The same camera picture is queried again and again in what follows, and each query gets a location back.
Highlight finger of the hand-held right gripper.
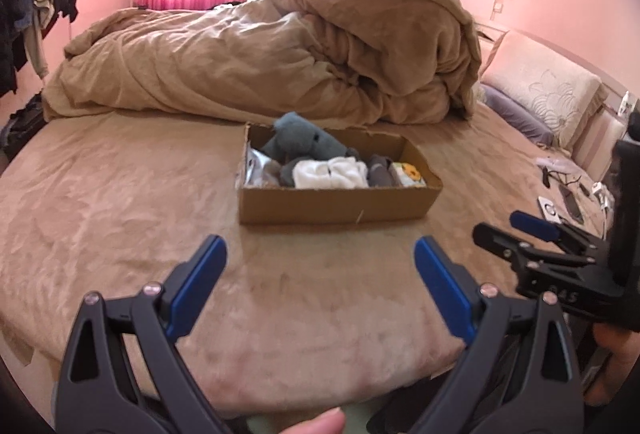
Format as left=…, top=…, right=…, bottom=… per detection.
left=509, top=210, right=608, bottom=260
left=472, top=221, right=556, bottom=275

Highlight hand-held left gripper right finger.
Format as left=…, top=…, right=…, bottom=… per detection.
left=367, top=235, right=585, bottom=434

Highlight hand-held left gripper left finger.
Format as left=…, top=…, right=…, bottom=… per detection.
left=54, top=234, right=236, bottom=434

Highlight yellow patterned socks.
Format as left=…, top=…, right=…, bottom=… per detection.
left=390, top=161, right=428, bottom=188

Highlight grey dotted sock bundle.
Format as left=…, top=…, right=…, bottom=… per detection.
left=367, top=154, right=398, bottom=187

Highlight cardboard box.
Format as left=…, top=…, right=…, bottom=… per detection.
left=237, top=121, right=444, bottom=226

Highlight white sock bundle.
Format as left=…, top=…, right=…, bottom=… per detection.
left=292, top=156, right=370, bottom=190

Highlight grey socks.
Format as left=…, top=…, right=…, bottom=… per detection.
left=261, top=111, right=326, bottom=162

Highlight person's right hand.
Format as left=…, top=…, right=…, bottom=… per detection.
left=582, top=321, right=640, bottom=407

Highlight person's left hand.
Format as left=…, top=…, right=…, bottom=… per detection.
left=277, top=408, right=347, bottom=434

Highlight white card with circle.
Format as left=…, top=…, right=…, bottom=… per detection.
left=537, top=196, right=563, bottom=222

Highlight black phone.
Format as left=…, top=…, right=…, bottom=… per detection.
left=557, top=184, right=586, bottom=225

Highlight clear plastic bag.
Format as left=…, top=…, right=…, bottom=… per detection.
left=535, top=156, right=576, bottom=172

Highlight white charger plug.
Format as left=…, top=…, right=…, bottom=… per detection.
left=590, top=181, right=613, bottom=215

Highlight purple grey pillow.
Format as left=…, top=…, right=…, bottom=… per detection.
left=480, top=83, right=556, bottom=147

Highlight cream flower embroidered pillow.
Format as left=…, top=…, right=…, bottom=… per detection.
left=482, top=29, right=608, bottom=152

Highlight white bottle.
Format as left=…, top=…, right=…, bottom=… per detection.
left=617, top=90, right=638, bottom=117

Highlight brown duvet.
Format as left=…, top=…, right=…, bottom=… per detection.
left=42, top=0, right=483, bottom=130

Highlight dark bag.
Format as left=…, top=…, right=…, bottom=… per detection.
left=0, top=96, right=48, bottom=150

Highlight black cable with plug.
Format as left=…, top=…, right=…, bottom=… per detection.
left=541, top=165, right=593, bottom=197

